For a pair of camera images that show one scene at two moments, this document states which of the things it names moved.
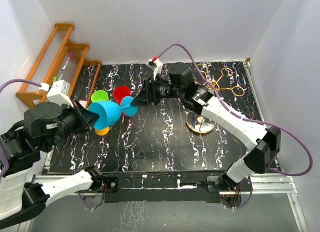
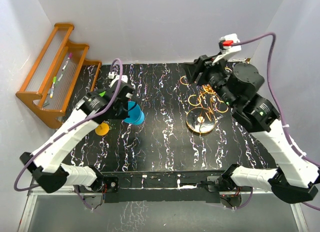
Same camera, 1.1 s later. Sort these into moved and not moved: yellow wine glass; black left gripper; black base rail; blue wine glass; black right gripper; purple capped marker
Moved: black left gripper; blue wine glass; black right gripper
Not moved: black base rail; yellow wine glass; purple capped marker
